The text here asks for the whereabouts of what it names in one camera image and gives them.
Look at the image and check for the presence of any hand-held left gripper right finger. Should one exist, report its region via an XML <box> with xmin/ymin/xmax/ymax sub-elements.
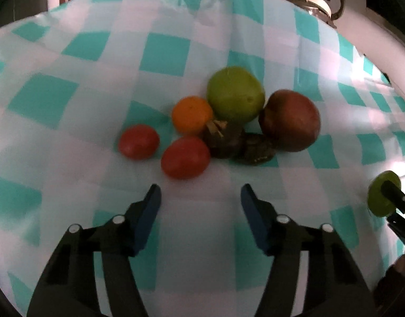
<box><xmin>240</xmin><ymin>184</ymin><xmax>376</xmax><ymax>317</ymax></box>

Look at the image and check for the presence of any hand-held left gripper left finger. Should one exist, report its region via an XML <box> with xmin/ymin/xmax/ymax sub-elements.
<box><xmin>27</xmin><ymin>184</ymin><xmax>162</xmax><ymax>317</ymax></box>

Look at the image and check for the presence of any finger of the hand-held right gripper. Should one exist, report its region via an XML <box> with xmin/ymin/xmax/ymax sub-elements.
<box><xmin>381</xmin><ymin>181</ymin><xmax>405</xmax><ymax>211</ymax></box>
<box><xmin>386</xmin><ymin>209</ymin><xmax>405</xmax><ymax>248</ymax></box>

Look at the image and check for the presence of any small green lime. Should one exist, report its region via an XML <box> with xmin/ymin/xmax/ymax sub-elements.
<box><xmin>367</xmin><ymin>171</ymin><xmax>402</xmax><ymax>217</ymax></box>

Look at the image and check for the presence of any dark purple passion fruit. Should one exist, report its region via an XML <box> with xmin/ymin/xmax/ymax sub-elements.
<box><xmin>202</xmin><ymin>120</ymin><xmax>247</xmax><ymax>159</ymax></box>
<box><xmin>237</xmin><ymin>134</ymin><xmax>277</xmax><ymax>166</ymax></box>

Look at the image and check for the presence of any red tomato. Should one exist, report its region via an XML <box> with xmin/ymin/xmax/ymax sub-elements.
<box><xmin>161</xmin><ymin>136</ymin><xmax>211</xmax><ymax>179</ymax></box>
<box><xmin>118</xmin><ymin>125</ymin><xmax>160</xmax><ymax>160</ymax></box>

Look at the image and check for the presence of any dark red apple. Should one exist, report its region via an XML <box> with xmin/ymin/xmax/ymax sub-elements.
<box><xmin>259</xmin><ymin>89</ymin><xmax>321</xmax><ymax>152</ymax></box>

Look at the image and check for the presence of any orange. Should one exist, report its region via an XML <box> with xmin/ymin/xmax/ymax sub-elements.
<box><xmin>171</xmin><ymin>96</ymin><xmax>214</xmax><ymax>136</ymax></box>

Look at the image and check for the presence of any large green apple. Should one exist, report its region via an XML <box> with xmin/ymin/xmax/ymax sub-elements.
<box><xmin>207</xmin><ymin>67</ymin><xmax>266</xmax><ymax>124</ymax></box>

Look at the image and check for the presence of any teal white checked tablecloth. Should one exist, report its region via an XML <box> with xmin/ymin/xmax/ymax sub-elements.
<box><xmin>0</xmin><ymin>0</ymin><xmax>405</xmax><ymax>317</ymax></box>

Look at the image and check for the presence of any metal kettle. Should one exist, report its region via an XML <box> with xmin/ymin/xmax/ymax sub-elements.
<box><xmin>287</xmin><ymin>0</ymin><xmax>347</xmax><ymax>29</ymax></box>

